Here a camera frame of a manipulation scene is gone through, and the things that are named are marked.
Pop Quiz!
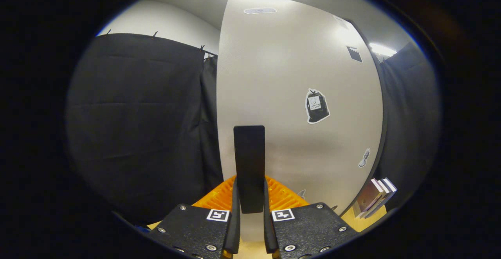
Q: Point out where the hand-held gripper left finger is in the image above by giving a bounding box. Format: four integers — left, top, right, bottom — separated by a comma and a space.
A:
147, 176, 241, 259

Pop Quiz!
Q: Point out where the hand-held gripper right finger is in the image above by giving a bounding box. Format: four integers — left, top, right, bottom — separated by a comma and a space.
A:
263, 176, 359, 259

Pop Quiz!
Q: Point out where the black door handle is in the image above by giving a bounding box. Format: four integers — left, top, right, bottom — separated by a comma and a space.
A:
234, 125, 265, 214

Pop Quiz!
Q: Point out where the beige cabinet door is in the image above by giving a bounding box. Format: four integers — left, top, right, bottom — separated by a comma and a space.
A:
216, 0, 385, 244

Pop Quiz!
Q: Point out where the white spine book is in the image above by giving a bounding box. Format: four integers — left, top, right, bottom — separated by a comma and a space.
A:
362, 179, 393, 218

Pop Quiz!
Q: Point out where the black backdrop cloth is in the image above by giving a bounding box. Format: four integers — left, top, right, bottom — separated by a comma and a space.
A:
66, 33, 442, 226

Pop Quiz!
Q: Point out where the small ceiling light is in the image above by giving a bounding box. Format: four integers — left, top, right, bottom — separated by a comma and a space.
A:
370, 43, 397, 57

